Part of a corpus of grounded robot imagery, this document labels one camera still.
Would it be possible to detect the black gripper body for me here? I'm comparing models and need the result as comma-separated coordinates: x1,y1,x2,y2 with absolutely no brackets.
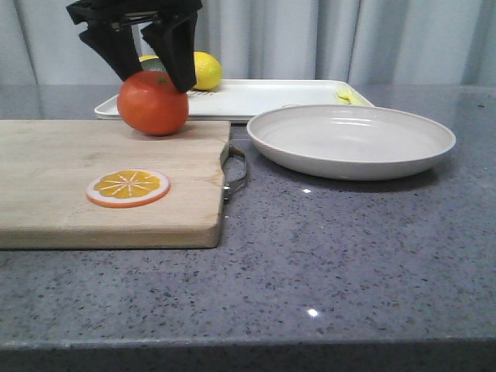
66,0,202,34

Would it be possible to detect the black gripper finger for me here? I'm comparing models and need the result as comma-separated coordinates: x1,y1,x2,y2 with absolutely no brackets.
79,27,143,81
141,15,198,93

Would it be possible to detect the orange mandarin fruit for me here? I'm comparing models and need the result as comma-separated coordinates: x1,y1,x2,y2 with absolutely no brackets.
117,71,189,136

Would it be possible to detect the beige round plate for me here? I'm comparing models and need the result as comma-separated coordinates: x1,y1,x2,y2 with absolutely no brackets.
246,105,456,181

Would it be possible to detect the white rectangular tray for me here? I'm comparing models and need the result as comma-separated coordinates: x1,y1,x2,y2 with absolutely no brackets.
94,78,375,124

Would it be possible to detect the yellow green item on tray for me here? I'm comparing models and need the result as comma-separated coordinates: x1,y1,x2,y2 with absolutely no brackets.
336,86,370,106

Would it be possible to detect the yellow lemon left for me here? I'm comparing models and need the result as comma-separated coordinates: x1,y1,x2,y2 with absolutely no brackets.
139,55,160,64

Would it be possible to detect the yellow lemon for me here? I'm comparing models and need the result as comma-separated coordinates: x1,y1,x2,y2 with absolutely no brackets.
193,51,222,91
139,55,160,64

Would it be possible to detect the green lime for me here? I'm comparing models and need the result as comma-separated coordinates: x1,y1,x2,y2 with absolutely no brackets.
140,57,167,72

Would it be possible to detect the yellow lemon right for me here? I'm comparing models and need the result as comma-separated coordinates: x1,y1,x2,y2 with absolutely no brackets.
193,51,222,91

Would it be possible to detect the wooden cutting board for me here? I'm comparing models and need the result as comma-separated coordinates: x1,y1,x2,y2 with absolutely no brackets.
1,120,230,249

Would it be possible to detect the orange slice toy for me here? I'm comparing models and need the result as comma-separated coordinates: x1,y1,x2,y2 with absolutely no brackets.
86,169,171,208

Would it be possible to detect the grey curtain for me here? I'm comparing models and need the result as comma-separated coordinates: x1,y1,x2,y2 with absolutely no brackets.
1,1,495,86

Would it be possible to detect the metal cutting board handle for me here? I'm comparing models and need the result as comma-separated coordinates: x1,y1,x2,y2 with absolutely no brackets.
220,143,248,204

